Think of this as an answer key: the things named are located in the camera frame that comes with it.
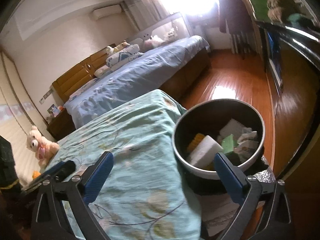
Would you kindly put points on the orange foam fruit net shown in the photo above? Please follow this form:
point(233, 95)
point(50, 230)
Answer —
point(195, 142)

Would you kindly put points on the black television on cabinet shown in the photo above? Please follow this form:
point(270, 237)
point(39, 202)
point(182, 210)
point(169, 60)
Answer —
point(273, 63)

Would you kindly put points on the small orange foam net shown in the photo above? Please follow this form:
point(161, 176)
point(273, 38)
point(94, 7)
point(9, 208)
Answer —
point(36, 174)

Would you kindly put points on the pink plush toy by rail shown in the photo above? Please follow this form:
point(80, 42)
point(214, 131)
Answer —
point(152, 43)

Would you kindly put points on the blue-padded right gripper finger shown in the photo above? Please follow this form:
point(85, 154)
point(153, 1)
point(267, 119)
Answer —
point(49, 220)
point(274, 221)

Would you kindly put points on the white pink teddy bear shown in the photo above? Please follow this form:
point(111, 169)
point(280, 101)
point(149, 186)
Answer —
point(43, 148)

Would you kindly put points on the brown plush toy on shelf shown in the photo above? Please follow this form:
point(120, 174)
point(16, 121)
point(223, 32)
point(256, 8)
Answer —
point(280, 10)

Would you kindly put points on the dark hanging coat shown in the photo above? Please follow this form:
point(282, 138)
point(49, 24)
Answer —
point(233, 16)

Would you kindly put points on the blue bed duvet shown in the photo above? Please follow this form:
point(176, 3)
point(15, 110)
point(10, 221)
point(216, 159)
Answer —
point(133, 79)

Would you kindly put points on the grey bed guard rail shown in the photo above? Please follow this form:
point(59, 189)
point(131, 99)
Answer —
point(170, 29)

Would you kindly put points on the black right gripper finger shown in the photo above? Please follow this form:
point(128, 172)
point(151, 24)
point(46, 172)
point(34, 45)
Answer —
point(59, 172)

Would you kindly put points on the black round trash bin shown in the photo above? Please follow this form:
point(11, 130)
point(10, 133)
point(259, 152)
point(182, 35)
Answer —
point(208, 118)

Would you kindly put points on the yellow plush toy on pillow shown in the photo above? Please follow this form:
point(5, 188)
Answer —
point(110, 51)

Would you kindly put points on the white foam block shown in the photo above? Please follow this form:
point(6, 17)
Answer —
point(232, 127)

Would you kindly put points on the dark wooden bed base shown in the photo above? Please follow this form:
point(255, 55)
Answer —
point(182, 80)

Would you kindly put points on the white blue patterned pillow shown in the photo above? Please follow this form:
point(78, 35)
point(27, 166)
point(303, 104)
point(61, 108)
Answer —
point(129, 51)

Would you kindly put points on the framed photo on nightstand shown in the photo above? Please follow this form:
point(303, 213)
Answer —
point(53, 111)

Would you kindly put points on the dark wooden nightstand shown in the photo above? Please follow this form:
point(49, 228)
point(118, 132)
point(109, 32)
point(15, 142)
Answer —
point(61, 126)

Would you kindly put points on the white foam fruit net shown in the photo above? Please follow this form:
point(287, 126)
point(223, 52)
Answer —
point(204, 153)

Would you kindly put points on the white plastic bag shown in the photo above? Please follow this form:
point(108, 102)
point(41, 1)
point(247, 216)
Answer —
point(247, 143)

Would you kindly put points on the wooden headboard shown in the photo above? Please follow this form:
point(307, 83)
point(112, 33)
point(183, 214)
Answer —
point(79, 75)

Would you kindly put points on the white wall air conditioner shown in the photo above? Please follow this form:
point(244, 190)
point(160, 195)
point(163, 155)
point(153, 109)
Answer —
point(105, 12)

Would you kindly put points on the green snack packet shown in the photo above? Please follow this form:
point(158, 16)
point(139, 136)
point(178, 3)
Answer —
point(229, 144)

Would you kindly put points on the teal floral bed sheet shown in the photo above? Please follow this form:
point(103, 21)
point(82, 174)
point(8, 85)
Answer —
point(145, 196)

